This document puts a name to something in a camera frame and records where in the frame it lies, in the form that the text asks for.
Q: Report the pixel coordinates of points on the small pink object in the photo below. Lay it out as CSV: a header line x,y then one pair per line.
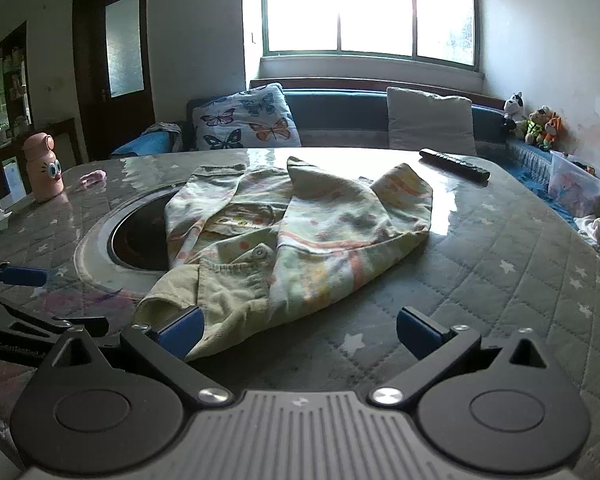
x,y
92,178

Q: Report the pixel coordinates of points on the blue bench sofa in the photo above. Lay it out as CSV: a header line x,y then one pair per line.
x,y
340,110

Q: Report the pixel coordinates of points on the round black inset cooker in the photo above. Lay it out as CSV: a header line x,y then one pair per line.
x,y
135,240

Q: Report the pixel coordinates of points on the light blue board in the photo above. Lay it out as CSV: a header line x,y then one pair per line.
x,y
14,180

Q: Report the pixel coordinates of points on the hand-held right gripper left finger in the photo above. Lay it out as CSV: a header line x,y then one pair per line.
x,y
182,335

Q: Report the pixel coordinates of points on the bear plush with yellow vest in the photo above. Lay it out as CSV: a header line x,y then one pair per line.
x,y
536,127

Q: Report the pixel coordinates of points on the pink cartoon-eyed bottle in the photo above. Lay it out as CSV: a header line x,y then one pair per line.
x,y
42,170

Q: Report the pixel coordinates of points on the black and white cow plush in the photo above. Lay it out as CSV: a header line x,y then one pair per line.
x,y
514,107

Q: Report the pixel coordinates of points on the pastel patterned child's shirt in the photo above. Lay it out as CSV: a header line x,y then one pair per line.
x,y
305,240

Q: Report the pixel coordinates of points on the green-framed window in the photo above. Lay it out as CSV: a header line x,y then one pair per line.
x,y
370,10

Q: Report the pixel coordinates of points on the white cloth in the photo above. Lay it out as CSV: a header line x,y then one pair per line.
x,y
592,232

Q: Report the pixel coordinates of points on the grey garment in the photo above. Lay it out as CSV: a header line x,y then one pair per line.
x,y
162,127

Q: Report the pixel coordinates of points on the clear plastic storage box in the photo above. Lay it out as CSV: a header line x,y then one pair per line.
x,y
575,185

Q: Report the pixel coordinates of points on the dark wooden door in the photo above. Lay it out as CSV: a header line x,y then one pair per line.
x,y
87,85

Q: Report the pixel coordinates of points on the blue cloth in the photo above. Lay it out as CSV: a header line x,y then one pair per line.
x,y
145,145

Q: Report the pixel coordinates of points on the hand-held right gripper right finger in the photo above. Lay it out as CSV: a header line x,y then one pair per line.
x,y
415,332

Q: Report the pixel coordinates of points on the black remote control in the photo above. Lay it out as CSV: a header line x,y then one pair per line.
x,y
455,164

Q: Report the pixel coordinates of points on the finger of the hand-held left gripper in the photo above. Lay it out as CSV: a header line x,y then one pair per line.
x,y
55,324
25,276

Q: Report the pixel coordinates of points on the plain grey pillow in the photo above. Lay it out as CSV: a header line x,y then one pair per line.
x,y
430,120

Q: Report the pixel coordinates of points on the butterfly print pillow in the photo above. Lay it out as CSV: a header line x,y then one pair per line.
x,y
245,117

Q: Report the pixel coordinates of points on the wooden chair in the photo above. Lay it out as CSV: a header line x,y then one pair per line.
x,y
60,122

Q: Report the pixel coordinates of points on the orange fox plush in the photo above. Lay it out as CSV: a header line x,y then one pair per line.
x,y
554,132

